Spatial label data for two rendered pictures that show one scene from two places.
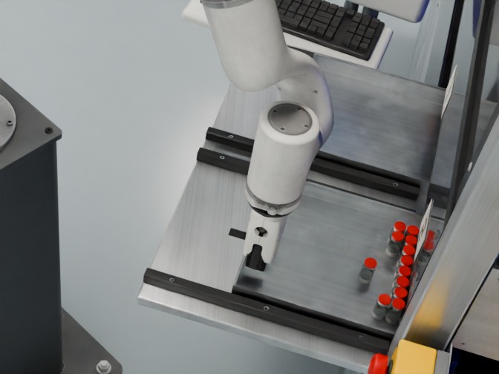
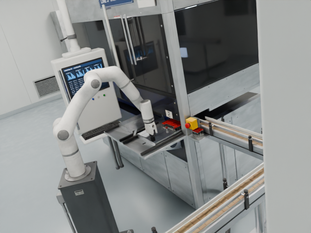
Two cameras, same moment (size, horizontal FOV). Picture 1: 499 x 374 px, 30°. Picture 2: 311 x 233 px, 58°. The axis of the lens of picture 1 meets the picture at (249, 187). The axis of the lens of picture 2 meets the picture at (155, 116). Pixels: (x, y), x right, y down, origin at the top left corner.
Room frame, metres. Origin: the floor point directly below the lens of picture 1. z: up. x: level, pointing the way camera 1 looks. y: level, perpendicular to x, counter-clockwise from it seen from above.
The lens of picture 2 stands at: (-0.67, 1.07, 1.93)
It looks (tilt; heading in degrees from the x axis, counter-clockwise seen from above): 23 degrees down; 323
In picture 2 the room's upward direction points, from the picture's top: 12 degrees counter-clockwise
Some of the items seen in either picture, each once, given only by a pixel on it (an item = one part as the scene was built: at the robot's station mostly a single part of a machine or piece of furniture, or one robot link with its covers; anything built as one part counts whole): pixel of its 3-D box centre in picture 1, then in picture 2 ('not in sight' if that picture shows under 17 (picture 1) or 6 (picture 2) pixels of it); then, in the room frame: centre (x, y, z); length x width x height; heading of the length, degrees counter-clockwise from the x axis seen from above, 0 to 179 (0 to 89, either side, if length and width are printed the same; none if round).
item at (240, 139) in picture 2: not in sight; (235, 134); (0.40, -0.39, 0.92); 0.69 x 0.16 x 0.16; 174
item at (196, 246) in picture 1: (327, 187); (145, 132); (1.14, -0.14, 0.87); 0.70 x 0.48 x 0.02; 174
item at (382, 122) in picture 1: (384, 125); (141, 121); (1.30, -0.23, 0.90); 0.34 x 0.26 x 0.04; 84
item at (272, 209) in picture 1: (273, 190); (148, 119); (0.91, -0.04, 1.09); 0.09 x 0.08 x 0.03; 174
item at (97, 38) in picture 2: not in sight; (101, 49); (2.02, -0.41, 1.51); 0.49 x 0.01 x 0.59; 174
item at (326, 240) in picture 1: (350, 260); (163, 131); (0.97, -0.19, 0.90); 0.34 x 0.26 x 0.04; 84
